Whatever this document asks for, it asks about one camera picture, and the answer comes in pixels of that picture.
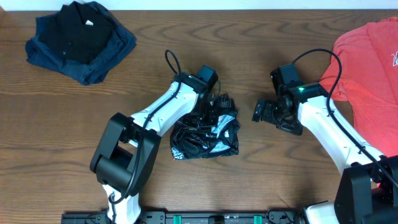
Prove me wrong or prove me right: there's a black patterned jersey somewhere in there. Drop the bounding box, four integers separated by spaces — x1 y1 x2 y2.
170 94 240 160

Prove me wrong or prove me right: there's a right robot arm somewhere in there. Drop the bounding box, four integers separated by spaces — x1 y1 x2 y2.
252 82 397 223

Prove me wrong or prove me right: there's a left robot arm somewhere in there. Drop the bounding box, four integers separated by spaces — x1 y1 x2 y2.
90 72 218 223

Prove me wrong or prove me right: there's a red t-shirt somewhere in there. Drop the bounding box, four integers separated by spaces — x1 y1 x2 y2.
320 17 397 157

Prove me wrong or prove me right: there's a folded dark blue garment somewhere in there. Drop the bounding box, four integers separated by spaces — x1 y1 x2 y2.
25 1 136 85

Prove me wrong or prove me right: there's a folded black shirt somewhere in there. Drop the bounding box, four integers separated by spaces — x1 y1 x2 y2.
39 2 113 64

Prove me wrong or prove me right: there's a left black cable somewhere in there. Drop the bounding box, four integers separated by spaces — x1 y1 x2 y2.
108 49 184 206

